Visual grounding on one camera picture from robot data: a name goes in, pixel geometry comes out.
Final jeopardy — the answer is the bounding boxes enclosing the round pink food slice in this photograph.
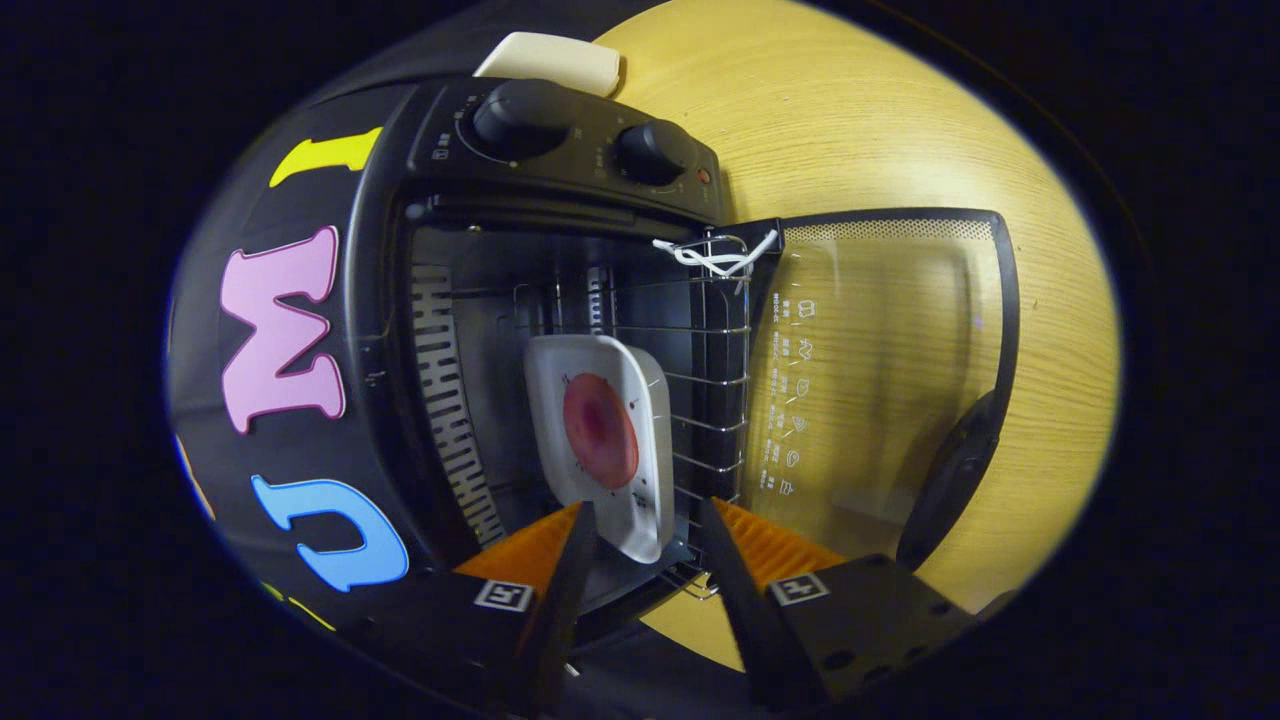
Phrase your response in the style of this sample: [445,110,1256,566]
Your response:
[562,373,641,491]

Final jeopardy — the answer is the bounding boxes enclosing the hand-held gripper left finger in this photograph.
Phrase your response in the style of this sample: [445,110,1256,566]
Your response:
[350,500,599,716]

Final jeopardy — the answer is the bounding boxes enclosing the black toaster oven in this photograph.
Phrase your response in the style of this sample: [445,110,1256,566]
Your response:
[345,75,1021,641]

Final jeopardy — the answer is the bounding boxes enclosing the white square plate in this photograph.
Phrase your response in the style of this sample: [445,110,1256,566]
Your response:
[524,334,676,565]

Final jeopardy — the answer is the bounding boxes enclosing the wire oven rack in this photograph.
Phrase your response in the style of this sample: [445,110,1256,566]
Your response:
[515,232,753,601]

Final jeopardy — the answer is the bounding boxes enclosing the white string tie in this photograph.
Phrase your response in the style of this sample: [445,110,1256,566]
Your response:
[652,229,781,281]

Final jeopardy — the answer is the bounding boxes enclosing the cream pop-up toaster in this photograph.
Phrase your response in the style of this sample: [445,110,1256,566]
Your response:
[473,31,623,99]

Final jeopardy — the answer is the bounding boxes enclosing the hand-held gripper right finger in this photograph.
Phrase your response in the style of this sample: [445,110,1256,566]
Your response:
[698,497,981,713]

